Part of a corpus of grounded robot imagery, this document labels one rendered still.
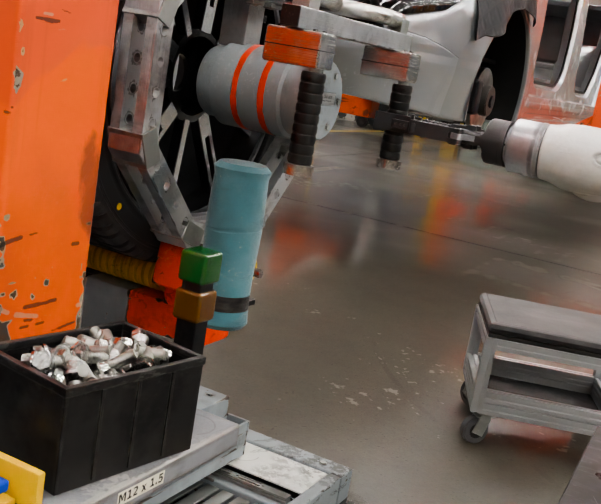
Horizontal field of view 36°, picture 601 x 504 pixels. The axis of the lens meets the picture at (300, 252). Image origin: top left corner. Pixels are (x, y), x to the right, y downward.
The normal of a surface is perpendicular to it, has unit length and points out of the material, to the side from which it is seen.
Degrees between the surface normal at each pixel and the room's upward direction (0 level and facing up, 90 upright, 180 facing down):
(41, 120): 90
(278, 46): 90
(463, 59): 91
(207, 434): 0
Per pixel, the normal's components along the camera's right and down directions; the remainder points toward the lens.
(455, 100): 0.53, 0.39
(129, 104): 0.87, 0.24
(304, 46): -0.46, 0.11
